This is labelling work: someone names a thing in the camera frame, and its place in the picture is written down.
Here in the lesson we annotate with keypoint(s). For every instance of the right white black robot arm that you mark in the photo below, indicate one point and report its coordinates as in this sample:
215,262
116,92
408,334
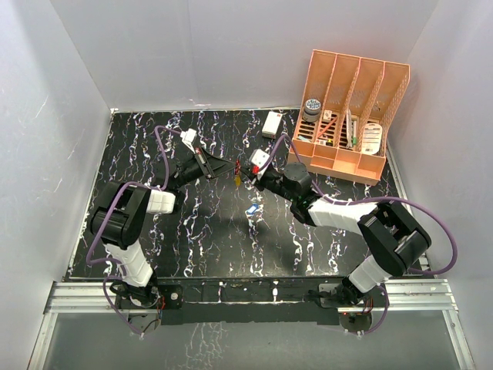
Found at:
394,238

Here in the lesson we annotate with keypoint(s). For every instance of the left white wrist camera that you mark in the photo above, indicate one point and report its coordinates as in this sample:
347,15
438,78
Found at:
188,138

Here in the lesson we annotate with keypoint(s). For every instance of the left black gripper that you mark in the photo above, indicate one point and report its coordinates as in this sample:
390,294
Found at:
219,166

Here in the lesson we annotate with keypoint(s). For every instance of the pink desk organizer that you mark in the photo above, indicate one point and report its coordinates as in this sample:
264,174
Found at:
348,106

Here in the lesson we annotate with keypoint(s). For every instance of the pens in organizer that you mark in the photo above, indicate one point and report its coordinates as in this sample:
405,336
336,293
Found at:
351,130

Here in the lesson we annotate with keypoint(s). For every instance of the key with blue tag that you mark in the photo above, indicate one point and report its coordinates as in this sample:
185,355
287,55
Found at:
252,209

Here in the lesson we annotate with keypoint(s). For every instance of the white packaged card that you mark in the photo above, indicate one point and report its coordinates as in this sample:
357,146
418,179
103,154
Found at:
372,136

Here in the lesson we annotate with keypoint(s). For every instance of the grey tape roll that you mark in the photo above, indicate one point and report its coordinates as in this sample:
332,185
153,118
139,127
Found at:
311,110

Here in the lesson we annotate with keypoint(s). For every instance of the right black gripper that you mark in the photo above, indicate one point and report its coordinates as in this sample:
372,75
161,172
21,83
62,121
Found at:
259,179

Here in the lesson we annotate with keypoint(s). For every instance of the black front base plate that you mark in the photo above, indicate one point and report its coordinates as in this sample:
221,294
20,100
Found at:
245,300

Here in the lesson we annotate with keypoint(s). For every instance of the red S carabiner keyring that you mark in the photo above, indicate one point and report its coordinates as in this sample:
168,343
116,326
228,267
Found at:
237,168

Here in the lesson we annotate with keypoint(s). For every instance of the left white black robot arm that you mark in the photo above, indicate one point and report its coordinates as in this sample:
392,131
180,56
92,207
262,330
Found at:
121,209

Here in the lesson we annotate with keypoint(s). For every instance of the white cardboard box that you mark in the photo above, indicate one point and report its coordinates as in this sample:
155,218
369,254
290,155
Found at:
271,125

